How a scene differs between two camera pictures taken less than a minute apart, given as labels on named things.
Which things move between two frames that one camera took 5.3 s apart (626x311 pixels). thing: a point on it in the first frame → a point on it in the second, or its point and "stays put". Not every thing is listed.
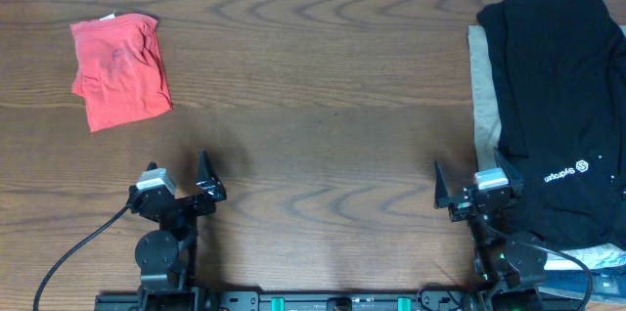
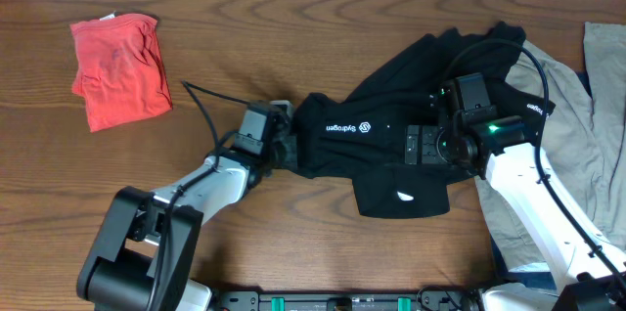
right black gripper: x=469 y=199 → x=414 y=144
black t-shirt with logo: x=560 y=78 → x=361 y=132
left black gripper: x=183 y=201 → x=287 y=150
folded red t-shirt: x=120 y=70 stays put
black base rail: x=339 y=301 stays put
